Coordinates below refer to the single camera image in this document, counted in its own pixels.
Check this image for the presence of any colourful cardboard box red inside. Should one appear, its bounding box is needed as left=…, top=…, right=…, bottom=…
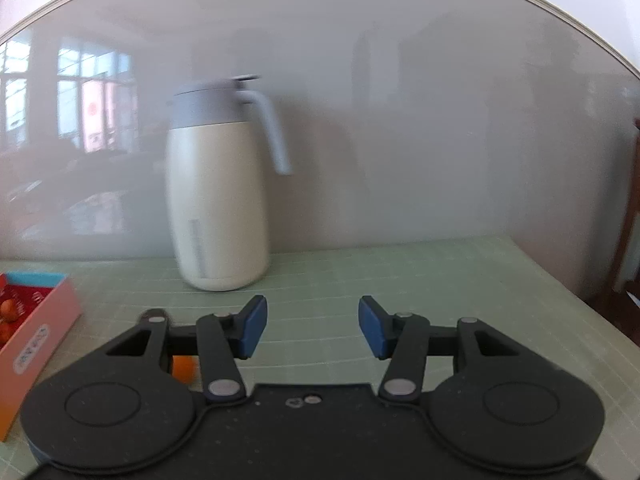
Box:
left=1, top=272, right=82, bottom=438

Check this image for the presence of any wooden plant stand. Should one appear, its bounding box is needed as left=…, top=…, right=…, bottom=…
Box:
left=606, top=118, right=639, bottom=294

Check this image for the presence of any white thermos jug grey lid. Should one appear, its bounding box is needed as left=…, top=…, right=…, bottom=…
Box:
left=165, top=75, right=292, bottom=292

